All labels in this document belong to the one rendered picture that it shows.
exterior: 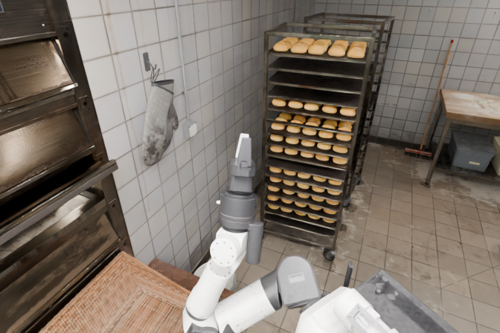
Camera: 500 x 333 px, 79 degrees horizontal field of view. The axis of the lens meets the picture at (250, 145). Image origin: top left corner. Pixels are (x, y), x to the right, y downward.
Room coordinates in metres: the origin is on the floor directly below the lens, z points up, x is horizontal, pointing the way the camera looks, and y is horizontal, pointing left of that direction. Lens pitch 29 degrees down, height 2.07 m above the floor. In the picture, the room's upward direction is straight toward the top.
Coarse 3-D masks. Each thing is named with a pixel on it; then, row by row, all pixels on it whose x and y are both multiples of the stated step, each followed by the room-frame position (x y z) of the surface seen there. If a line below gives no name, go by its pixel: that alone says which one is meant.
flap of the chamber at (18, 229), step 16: (64, 176) 0.97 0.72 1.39; (80, 176) 0.96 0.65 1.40; (96, 176) 0.94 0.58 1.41; (32, 192) 0.88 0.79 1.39; (48, 192) 0.87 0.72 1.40; (80, 192) 0.87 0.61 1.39; (0, 208) 0.79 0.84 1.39; (16, 208) 0.78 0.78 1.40; (48, 208) 0.77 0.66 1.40; (0, 224) 0.70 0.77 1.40; (0, 240) 0.63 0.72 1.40
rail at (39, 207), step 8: (112, 160) 1.03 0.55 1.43; (104, 168) 0.98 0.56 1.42; (88, 176) 0.92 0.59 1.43; (72, 184) 0.87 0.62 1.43; (80, 184) 0.88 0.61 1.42; (64, 192) 0.83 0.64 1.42; (48, 200) 0.78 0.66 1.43; (56, 200) 0.80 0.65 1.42; (32, 208) 0.74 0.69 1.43; (40, 208) 0.75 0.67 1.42; (16, 216) 0.70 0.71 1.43; (24, 216) 0.71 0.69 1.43; (8, 224) 0.67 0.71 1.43; (16, 224) 0.68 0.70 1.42; (0, 232) 0.65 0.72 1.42
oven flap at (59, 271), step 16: (96, 224) 1.05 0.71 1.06; (80, 240) 0.97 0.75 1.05; (96, 240) 1.01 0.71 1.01; (112, 240) 1.06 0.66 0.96; (48, 256) 0.85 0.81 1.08; (64, 256) 0.89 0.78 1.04; (80, 256) 0.93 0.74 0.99; (96, 256) 0.97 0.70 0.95; (32, 272) 0.79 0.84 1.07; (48, 272) 0.82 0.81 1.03; (64, 272) 0.85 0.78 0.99; (80, 272) 0.88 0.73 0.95; (16, 288) 0.72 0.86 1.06; (32, 288) 0.75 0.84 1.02; (48, 288) 0.78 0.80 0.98; (64, 288) 0.80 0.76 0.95; (0, 304) 0.67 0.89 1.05; (16, 304) 0.69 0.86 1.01; (32, 304) 0.72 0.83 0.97; (48, 304) 0.74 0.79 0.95; (0, 320) 0.64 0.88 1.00; (16, 320) 0.66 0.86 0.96; (32, 320) 0.68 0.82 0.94
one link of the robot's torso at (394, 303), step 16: (384, 272) 0.53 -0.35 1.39; (368, 288) 0.48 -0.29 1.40; (384, 288) 0.48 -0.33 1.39; (400, 288) 0.48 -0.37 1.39; (320, 304) 0.45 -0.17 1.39; (384, 304) 0.44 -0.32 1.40; (400, 304) 0.44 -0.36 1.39; (416, 304) 0.44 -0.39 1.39; (304, 320) 0.41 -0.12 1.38; (320, 320) 0.40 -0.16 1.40; (336, 320) 0.40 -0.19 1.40; (384, 320) 0.40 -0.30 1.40; (400, 320) 0.40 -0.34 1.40; (416, 320) 0.40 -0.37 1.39; (432, 320) 0.40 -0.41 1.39
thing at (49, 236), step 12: (84, 204) 1.06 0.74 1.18; (96, 204) 1.06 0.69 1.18; (72, 216) 0.98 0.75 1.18; (84, 216) 1.00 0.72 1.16; (48, 228) 0.91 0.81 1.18; (60, 228) 0.91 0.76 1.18; (72, 228) 0.94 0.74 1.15; (36, 240) 0.85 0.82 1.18; (48, 240) 0.85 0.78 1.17; (12, 252) 0.79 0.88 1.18; (24, 252) 0.79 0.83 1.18; (36, 252) 0.81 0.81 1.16; (0, 264) 0.73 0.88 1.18; (12, 264) 0.73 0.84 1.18; (24, 264) 0.76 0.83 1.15; (0, 276) 0.69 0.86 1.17
